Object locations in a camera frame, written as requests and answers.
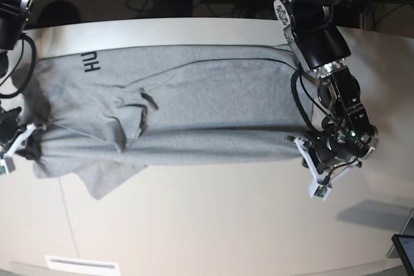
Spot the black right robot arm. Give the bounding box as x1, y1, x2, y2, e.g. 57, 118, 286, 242
1, 0, 41, 160

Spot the grey T-shirt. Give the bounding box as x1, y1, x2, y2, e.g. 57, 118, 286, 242
23, 46, 307, 199

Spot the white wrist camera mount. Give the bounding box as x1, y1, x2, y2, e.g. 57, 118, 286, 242
285, 135, 362, 201
1, 123, 46, 175

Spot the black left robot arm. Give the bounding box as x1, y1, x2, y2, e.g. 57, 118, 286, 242
274, 0, 378, 176

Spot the white flat label strip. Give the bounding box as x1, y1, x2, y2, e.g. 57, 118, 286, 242
45, 255, 120, 275

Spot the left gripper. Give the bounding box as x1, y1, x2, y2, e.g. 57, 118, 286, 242
310, 130, 365, 165

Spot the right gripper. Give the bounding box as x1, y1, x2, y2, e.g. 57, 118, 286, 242
1, 107, 42, 161

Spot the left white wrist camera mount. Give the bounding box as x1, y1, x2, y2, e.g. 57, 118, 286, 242
285, 135, 362, 201

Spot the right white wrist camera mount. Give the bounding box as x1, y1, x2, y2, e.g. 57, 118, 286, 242
1, 123, 46, 175

